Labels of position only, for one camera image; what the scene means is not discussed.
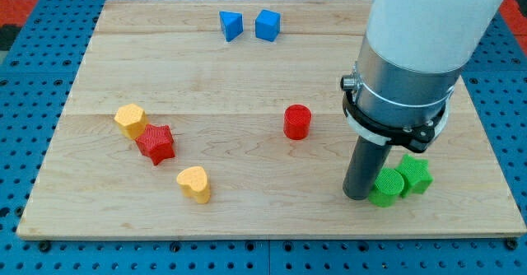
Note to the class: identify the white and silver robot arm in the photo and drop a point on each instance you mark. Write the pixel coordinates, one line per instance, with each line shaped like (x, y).
(412, 54)

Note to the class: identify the blue cube block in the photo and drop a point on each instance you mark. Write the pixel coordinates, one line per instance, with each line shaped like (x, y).
(267, 25)

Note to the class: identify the red cylinder block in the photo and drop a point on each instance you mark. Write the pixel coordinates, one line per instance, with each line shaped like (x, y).
(296, 122)

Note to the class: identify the light wooden board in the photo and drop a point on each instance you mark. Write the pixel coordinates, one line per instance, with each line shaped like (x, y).
(224, 103)

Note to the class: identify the yellow heart block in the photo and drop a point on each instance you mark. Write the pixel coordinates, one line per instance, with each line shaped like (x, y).
(193, 183)

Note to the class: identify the red star block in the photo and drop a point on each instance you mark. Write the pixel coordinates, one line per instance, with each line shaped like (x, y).
(156, 143)

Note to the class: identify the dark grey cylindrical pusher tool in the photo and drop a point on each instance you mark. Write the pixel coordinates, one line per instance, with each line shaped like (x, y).
(366, 163)

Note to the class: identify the blue triangular prism block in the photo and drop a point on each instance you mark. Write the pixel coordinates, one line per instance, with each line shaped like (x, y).
(231, 24)

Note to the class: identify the yellow hexagon block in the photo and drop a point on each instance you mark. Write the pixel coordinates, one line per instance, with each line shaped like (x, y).
(131, 120)

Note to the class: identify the green cylinder block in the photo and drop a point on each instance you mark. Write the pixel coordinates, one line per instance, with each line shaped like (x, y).
(388, 185)

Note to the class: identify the green star block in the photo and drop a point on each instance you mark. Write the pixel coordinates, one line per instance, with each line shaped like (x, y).
(416, 175)

